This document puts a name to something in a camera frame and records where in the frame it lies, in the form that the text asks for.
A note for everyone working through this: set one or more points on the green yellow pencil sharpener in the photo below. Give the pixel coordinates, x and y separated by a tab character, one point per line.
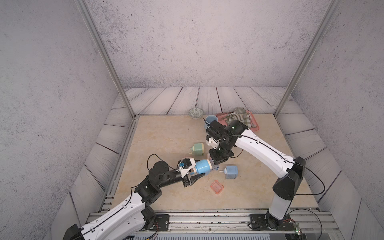
197	149

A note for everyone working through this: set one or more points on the striped ceramic cup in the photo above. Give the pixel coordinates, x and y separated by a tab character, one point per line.
239	114

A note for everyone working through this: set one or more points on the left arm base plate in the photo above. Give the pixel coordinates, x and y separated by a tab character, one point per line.
158	223

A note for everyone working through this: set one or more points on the pink serving tray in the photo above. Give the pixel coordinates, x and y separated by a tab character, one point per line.
222	117

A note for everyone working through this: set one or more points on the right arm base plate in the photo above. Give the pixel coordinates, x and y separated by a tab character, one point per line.
266	222

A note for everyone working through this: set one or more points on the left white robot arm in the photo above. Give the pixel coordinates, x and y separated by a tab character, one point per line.
135	213

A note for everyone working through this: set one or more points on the red transparent tray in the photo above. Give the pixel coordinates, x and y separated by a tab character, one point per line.
217	187

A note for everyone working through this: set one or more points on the green checkered cloth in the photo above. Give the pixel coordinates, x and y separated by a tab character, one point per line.
245	119

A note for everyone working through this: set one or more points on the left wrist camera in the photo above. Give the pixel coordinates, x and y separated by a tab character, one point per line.
185	166

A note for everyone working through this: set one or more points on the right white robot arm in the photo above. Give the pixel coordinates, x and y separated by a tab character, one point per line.
290	171

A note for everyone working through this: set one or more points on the light blue mug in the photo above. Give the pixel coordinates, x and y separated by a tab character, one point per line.
209	119

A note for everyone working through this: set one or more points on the patterned ceramic bowl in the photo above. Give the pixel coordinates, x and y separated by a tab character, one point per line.
196	113

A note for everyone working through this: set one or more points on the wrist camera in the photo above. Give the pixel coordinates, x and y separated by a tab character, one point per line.
214	132
185	166

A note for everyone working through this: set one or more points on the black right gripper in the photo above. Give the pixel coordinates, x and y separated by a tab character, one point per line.
216	160

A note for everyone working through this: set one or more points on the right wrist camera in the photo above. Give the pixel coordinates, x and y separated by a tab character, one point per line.
214	132

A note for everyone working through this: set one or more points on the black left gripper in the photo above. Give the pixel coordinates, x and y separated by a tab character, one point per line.
191	180

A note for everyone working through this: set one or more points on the metal spoon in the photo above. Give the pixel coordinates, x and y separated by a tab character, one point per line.
253	121

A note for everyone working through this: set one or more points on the blue pencil sharpener round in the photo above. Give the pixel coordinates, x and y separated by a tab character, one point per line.
205	167

